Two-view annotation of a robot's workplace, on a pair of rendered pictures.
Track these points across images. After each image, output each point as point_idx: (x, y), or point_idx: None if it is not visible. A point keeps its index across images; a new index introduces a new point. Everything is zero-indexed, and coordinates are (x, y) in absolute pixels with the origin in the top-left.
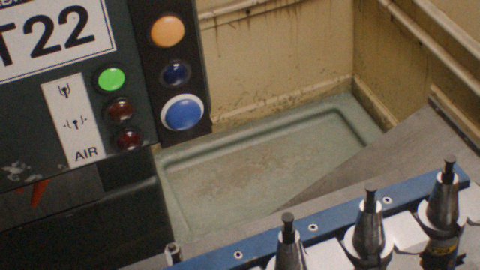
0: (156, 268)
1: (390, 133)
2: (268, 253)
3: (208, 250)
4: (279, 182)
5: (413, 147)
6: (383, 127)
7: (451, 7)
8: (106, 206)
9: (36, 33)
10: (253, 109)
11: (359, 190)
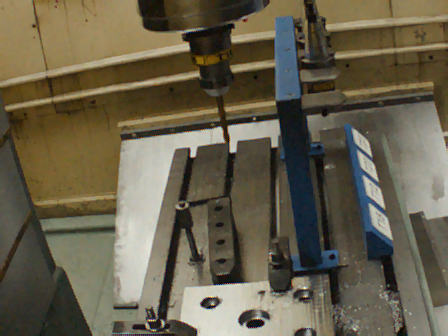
0: (161, 270)
1: (121, 171)
2: (296, 62)
3: (167, 241)
4: (76, 283)
5: (146, 163)
6: (85, 214)
7: (113, 47)
8: (56, 305)
9: None
10: None
11: (177, 166)
